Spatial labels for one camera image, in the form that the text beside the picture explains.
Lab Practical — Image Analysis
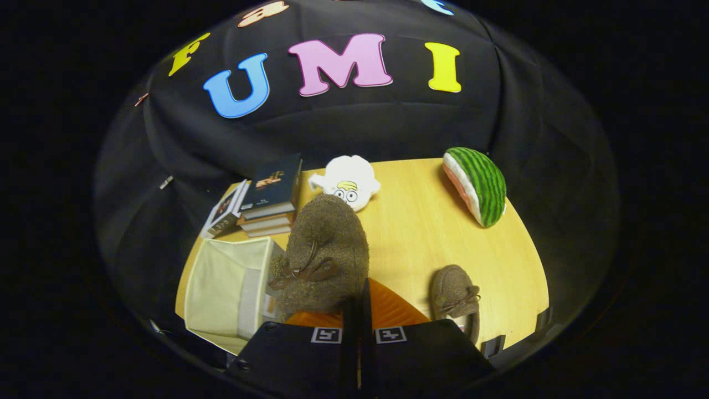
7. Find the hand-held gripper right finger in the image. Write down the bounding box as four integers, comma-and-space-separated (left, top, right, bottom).
359, 278, 497, 398

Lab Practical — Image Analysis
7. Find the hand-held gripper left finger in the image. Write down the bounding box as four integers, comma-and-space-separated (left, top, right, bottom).
226, 296, 359, 399

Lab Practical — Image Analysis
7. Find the brown fuzzy shoe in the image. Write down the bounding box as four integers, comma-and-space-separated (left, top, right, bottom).
268, 193, 371, 323
430, 264, 482, 345

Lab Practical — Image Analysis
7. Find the grey fabric storage box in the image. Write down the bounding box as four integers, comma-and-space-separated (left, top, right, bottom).
183, 237, 286, 356

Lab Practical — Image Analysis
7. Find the thin pale book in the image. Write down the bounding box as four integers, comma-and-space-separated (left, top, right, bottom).
243, 221, 294, 238

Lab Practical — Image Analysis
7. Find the brown cover book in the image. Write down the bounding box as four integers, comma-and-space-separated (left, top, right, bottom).
237, 210, 295, 227

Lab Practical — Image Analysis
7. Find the white portrait cover book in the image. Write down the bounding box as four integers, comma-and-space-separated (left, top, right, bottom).
200, 180, 250, 241

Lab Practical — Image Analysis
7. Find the dark navy hardcover book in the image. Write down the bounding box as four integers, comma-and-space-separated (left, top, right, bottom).
239, 153, 304, 221

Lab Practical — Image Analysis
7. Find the watermelon slice plush toy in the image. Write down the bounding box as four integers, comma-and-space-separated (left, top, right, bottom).
441, 146, 508, 229

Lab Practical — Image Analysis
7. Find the white plush toy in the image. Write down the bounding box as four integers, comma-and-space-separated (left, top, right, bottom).
308, 155, 382, 213

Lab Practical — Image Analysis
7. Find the black backdrop cloth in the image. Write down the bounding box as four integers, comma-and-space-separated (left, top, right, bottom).
94, 0, 621, 355

